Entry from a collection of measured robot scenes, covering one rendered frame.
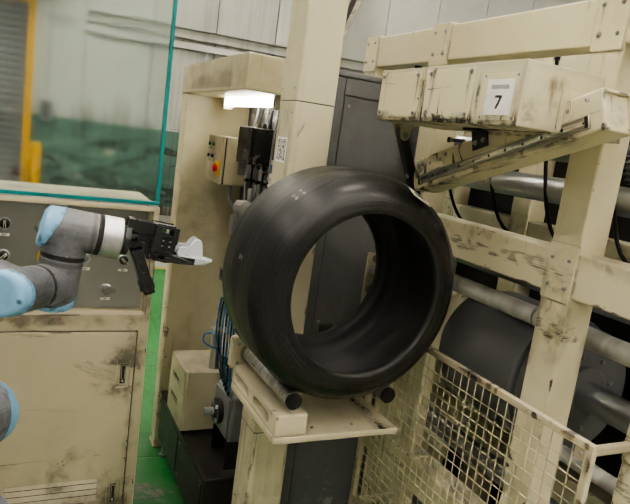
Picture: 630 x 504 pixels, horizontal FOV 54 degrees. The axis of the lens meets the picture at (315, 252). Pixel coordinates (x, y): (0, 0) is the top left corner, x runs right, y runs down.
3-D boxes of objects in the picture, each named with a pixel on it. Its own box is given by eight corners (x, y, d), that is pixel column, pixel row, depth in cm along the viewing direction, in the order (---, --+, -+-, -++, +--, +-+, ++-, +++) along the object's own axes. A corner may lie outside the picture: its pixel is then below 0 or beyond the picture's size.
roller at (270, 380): (241, 359, 186) (243, 345, 185) (255, 359, 188) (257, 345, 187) (285, 411, 155) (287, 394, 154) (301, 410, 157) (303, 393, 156)
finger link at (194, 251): (219, 244, 144) (181, 237, 140) (213, 268, 145) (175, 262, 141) (215, 241, 147) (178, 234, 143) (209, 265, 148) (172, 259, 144)
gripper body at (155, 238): (183, 230, 139) (129, 220, 134) (175, 267, 141) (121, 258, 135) (176, 224, 146) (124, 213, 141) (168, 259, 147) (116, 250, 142)
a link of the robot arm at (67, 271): (11, 306, 129) (23, 249, 127) (44, 297, 140) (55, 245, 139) (52, 319, 128) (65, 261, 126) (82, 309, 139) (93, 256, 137)
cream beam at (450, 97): (373, 119, 188) (381, 70, 186) (440, 130, 199) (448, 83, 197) (513, 126, 134) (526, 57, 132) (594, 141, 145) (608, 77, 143)
